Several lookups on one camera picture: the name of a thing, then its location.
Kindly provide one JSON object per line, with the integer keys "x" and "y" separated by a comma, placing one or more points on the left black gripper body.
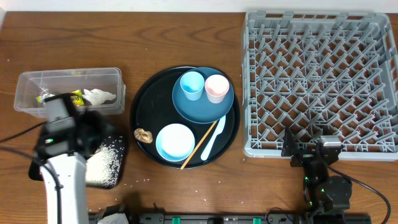
{"x": 97, "y": 127}

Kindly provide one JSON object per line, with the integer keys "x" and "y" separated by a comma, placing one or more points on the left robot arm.
{"x": 67, "y": 174}

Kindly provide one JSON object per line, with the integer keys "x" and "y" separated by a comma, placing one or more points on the pile of white rice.
{"x": 104, "y": 165}

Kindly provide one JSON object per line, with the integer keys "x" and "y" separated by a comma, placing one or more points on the clear plastic bin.
{"x": 32, "y": 84}

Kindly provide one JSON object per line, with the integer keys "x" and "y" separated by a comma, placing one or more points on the wooden chopstick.
{"x": 198, "y": 145}

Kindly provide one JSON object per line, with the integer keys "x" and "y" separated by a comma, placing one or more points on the white tissue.
{"x": 97, "y": 97}

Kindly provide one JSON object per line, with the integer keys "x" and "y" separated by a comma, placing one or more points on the light blue cup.
{"x": 192, "y": 84}

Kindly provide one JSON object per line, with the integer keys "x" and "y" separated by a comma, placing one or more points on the black rectangular tray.
{"x": 119, "y": 155}

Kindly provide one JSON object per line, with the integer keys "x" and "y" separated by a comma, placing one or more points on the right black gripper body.
{"x": 303, "y": 155}

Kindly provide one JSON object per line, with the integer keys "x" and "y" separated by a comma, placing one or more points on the pink cup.
{"x": 216, "y": 87}

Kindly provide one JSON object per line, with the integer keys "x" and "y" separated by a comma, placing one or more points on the brown walnut shell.
{"x": 143, "y": 136}

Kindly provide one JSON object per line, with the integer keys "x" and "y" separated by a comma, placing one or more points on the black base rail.
{"x": 117, "y": 214}

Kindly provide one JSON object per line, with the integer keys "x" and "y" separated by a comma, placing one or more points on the dark blue plate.
{"x": 201, "y": 111}

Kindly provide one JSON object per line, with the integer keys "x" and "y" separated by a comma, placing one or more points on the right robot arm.
{"x": 328, "y": 196}

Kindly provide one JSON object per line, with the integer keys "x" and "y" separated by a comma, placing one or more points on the round black tray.
{"x": 153, "y": 109}

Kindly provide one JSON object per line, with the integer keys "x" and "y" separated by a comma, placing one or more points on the light blue plastic spoon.
{"x": 218, "y": 130}

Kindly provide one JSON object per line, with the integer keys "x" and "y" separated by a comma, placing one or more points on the grey dishwasher rack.
{"x": 326, "y": 73}

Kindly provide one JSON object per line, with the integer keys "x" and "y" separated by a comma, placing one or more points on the yellow snack wrapper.
{"x": 76, "y": 96}

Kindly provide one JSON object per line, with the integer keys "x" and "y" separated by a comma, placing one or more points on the light blue bowl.
{"x": 175, "y": 142}

